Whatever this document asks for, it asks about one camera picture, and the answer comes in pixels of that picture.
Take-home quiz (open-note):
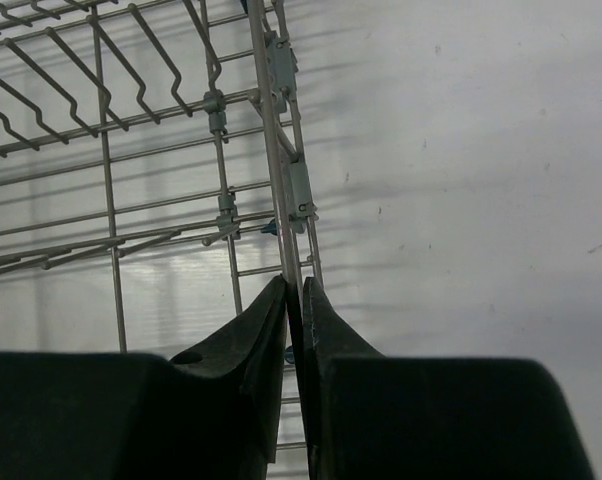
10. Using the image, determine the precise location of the grey wire dish rack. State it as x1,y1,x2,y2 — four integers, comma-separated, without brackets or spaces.
0,0,327,451

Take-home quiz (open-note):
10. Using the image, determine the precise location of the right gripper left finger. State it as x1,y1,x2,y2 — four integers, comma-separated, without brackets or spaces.
0,277,287,479

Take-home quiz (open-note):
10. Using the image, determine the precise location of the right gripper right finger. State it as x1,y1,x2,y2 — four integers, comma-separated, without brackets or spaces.
300,278,594,479

